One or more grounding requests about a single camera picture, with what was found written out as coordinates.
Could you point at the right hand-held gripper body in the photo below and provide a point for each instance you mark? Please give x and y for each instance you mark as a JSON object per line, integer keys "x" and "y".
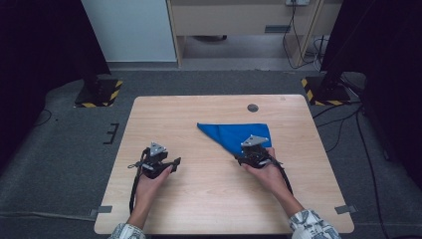
{"x": 253, "y": 156}

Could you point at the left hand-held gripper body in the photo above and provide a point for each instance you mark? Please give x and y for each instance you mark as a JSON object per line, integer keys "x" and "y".
{"x": 154, "y": 164}

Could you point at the blue cloth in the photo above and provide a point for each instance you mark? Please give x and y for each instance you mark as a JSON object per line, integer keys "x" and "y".
{"x": 229, "y": 132}

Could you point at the person's left hand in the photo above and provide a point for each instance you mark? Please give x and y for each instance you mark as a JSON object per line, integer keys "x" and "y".
{"x": 149, "y": 187}

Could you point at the person's right hand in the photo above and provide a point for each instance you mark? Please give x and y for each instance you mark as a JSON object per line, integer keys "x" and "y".
{"x": 270, "y": 177}

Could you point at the grey round table grommet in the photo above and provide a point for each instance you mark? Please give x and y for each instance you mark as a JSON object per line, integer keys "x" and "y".
{"x": 253, "y": 108}

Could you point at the black floor tape mark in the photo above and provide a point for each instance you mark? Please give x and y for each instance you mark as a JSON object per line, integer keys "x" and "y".
{"x": 114, "y": 132}

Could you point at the grey tape piece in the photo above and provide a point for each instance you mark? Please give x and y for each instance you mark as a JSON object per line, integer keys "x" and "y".
{"x": 345, "y": 209}
{"x": 104, "y": 209}

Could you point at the black stand with striped base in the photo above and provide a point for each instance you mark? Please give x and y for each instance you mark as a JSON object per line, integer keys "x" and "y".
{"x": 326, "y": 93}
{"x": 99, "y": 94}

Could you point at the white panel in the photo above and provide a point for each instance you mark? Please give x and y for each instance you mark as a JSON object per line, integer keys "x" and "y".
{"x": 132, "y": 30}

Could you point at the white power strip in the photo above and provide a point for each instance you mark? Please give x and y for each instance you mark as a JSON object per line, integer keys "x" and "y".
{"x": 298, "y": 2}

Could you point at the black curtain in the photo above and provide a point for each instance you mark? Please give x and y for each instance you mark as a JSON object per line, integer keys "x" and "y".
{"x": 40, "y": 49}
{"x": 391, "y": 49}

